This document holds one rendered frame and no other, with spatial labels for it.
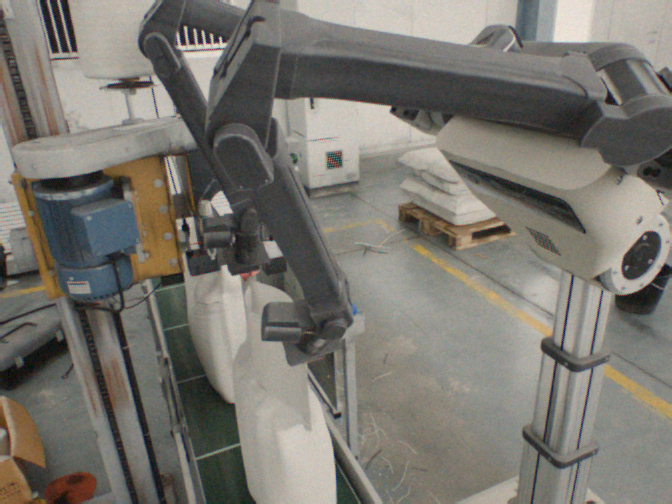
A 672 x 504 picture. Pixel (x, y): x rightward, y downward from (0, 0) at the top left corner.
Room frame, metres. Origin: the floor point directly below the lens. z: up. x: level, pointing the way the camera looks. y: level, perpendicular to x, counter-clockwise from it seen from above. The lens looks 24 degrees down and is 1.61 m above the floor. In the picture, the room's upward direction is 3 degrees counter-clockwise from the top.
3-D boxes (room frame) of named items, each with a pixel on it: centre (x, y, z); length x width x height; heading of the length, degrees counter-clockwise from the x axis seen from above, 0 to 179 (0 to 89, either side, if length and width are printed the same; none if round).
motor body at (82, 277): (1.04, 0.53, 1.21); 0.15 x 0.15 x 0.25
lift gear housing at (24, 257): (1.18, 0.76, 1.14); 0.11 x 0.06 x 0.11; 23
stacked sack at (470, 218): (4.02, -0.97, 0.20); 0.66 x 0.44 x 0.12; 23
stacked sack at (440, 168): (3.86, -1.10, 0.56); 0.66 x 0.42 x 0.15; 113
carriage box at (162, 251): (1.28, 0.60, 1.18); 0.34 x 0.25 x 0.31; 113
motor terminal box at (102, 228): (0.97, 0.46, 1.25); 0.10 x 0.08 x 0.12; 137
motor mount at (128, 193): (1.14, 0.48, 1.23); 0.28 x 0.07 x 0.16; 23
